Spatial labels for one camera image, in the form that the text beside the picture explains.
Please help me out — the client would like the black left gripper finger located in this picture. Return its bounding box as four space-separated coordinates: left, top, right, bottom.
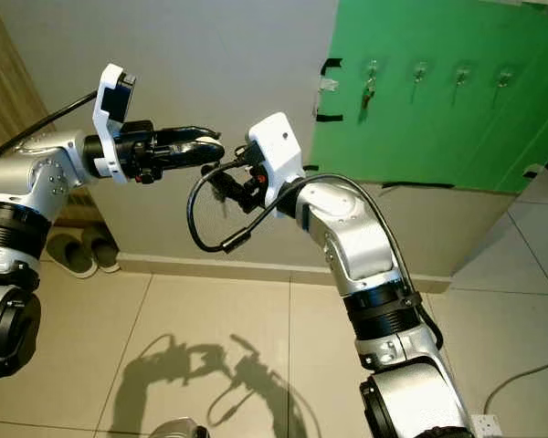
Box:
164 143 227 170
164 125 222 146

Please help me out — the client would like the green hook board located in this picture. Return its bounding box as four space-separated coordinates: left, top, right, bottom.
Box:
311 0 548 194

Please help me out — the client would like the grey slipper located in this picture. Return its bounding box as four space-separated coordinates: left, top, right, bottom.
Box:
80 224 121 273
47 230 100 279

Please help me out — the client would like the small hanging key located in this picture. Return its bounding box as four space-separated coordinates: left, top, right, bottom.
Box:
359 78 377 112

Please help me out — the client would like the wooden panel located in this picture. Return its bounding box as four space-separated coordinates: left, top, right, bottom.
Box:
0 0 39 161

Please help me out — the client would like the silver robot leg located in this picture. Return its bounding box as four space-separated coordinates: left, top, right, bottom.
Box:
148 417 209 438

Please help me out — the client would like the white power strip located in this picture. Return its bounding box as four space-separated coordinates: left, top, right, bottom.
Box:
471 413 505 438

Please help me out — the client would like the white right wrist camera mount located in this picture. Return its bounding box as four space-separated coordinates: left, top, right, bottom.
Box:
247 111 304 183

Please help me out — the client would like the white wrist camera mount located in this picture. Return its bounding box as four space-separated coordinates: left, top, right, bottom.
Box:
247 111 304 183
91 64 136 183

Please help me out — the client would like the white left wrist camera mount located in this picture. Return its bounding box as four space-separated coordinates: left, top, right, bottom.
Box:
91 64 136 183

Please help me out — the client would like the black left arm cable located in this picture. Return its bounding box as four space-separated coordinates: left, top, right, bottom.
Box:
0 89 101 170

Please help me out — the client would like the grey power cable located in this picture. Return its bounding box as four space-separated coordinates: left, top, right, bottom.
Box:
482 354 548 416

